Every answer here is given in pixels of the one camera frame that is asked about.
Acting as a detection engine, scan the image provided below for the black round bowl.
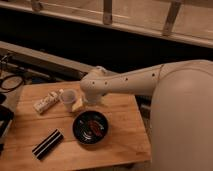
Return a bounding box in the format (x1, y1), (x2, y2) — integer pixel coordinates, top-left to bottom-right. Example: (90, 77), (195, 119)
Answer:
(72, 111), (108, 144)

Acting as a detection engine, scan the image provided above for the white ceramic cup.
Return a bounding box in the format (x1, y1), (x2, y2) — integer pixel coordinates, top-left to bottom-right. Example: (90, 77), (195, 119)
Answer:
(59, 89), (77, 112)

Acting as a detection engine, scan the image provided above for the black device at left edge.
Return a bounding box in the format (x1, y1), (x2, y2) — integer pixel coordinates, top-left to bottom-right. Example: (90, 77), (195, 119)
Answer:
(0, 93), (14, 138)

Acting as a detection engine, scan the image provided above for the black white striped block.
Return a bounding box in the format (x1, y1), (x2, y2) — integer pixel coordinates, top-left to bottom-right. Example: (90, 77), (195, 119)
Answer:
(32, 130), (64, 160)

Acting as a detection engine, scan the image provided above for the wooden cutting board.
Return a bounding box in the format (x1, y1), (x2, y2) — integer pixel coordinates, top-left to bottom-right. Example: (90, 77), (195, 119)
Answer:
(0, 82), (151, 171)

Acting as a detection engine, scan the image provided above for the red pepper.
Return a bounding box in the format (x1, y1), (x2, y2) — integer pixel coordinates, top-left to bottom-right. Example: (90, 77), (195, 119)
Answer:
(88, 120), (102, 136)

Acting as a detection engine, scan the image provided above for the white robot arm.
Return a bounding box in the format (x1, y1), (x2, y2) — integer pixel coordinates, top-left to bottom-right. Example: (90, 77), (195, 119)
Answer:
(80, 60), (213, 171)

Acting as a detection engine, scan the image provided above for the black coiled cable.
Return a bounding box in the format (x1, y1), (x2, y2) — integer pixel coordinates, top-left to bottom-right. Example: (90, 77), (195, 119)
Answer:
(0, 73), (25, 93)

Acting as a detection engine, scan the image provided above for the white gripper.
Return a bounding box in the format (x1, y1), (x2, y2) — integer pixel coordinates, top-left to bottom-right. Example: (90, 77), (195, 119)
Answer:
(84, 92), (103, 105)

